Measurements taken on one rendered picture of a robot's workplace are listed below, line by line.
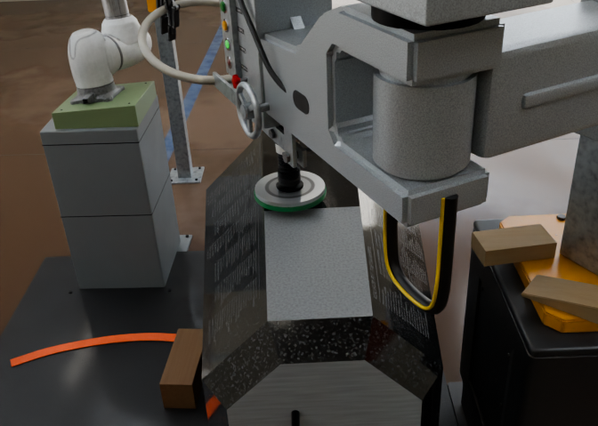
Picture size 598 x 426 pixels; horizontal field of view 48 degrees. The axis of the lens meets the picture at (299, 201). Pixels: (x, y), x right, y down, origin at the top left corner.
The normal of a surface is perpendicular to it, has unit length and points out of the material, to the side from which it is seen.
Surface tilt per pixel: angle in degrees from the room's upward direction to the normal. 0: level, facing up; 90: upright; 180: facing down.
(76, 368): 0
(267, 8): 90
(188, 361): 0
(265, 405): 90
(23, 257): 0
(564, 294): 12
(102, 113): 90
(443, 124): 90
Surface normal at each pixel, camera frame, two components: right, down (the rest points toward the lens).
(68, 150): -0.03, 0.50
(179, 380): -0.04, -0.87
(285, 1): 0.43, 0.43
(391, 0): -0.90, 0.26
